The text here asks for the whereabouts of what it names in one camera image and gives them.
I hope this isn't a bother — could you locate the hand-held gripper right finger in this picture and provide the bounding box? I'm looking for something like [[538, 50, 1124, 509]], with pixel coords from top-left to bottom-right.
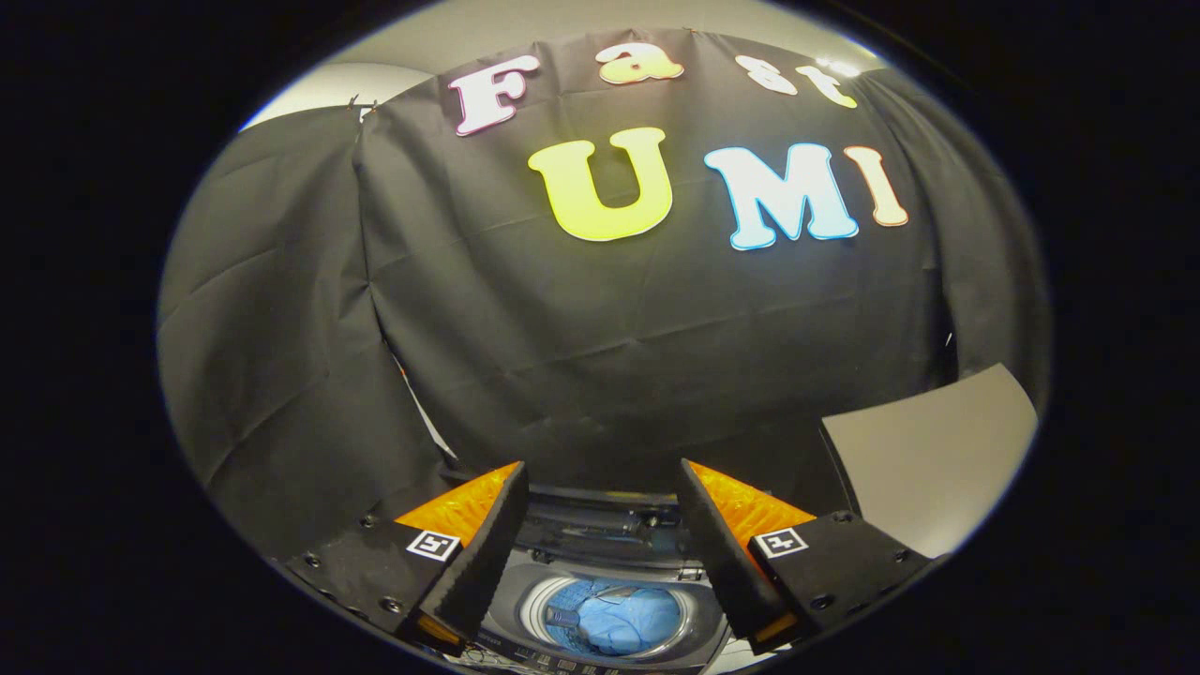
[[677, 457, 934, 655]]

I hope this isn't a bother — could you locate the grey cabinet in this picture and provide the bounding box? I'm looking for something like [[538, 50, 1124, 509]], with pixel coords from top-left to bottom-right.
[[817, 364, 1040, 561]]

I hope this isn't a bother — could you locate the light blue polo shirt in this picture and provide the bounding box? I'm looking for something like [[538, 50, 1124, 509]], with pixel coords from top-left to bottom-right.
[[544, 578, 683, 657]]

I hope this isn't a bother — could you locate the black backdrop cloth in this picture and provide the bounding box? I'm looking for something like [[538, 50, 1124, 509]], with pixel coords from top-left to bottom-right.
[[157, 28, 1051, 563]]

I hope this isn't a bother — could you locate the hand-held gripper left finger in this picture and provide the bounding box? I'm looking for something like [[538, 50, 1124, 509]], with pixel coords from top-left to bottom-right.
[[286, 459, 531, 657]]

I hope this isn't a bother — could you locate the grey top-load washing machine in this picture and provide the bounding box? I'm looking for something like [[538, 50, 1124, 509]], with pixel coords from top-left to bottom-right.
[[450, 534, 751, 675]]

